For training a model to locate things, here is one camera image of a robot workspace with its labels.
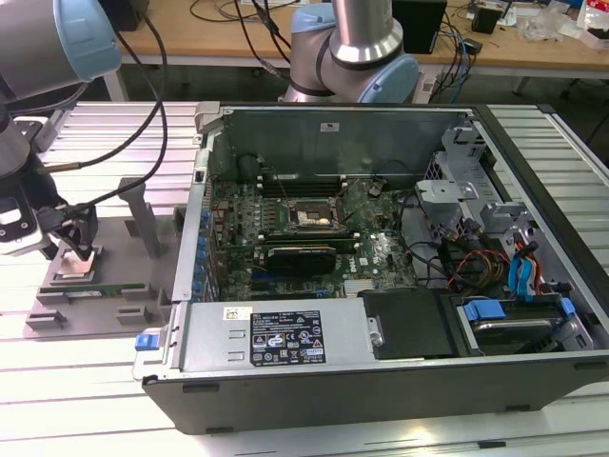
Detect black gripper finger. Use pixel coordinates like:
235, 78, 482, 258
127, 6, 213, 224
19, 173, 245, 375
66, 203, 100, 262
45, 223, 77, 261

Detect silver CPU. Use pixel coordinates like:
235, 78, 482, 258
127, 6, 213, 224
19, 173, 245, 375
59, 246, 96, 278

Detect metal socket cover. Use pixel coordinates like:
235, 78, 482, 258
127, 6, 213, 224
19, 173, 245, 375
332, 180, 362, 229

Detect square CPU socket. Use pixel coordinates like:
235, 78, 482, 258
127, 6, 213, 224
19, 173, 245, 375
284, 197, 340, 231

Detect grey parts rack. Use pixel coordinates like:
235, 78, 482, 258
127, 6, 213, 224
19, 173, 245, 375
23, 176, 192, 340

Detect green RAM stick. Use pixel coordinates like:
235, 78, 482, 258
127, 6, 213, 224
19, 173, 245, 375
39, 283, 147, 294

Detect grey power supply unit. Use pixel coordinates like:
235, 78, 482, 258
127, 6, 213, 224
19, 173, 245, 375
171, 298, 382, 380

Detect black round speaker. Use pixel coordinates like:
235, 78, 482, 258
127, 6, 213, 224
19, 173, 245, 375
236, 152, 261, 183

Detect wide black box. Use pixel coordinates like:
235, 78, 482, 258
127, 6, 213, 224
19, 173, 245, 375
115, 0, 146, 32

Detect thin metal locking lever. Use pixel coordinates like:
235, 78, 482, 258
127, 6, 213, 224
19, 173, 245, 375
271, 166, 291, 205

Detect black graphics card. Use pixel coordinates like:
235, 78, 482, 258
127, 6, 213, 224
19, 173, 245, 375
263, 243, 338, 277

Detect wooden desk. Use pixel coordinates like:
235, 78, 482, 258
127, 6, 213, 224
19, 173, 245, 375
102, 0, 609, 104

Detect green motherboard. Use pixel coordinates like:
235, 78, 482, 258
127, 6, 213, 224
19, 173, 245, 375
208, 174, 432, 304

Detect black PC case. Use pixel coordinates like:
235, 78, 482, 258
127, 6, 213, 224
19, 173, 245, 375
134, 101, 609, 437

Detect metal disk bay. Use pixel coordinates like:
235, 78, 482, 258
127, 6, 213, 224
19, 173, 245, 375
412, 113, 543, 248

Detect tall black box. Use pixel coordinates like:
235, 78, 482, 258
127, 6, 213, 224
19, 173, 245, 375
392, 0, 448, 55

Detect hard disk in blue carrier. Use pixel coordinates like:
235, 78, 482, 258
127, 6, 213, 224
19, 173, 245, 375
456, 293, 580, 358

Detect small black box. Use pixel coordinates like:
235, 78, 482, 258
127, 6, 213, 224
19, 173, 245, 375
470, 5, 501, 35

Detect clear plastic bag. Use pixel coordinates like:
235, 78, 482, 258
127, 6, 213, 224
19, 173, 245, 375
518, 7, 584, 43

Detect red white package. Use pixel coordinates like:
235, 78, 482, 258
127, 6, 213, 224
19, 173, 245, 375
577, 0, 609, 50

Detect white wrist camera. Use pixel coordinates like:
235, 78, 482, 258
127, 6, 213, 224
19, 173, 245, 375
0, 195, 43, 257

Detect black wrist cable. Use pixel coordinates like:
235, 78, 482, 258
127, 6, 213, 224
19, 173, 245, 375
36, 0, 171, 214

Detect multicolour power wire bundle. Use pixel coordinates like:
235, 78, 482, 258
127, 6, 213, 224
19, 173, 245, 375
440, 232, 514, 292

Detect blue SATA wire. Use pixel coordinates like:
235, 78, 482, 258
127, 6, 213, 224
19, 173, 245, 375
507, 240, 539, 300

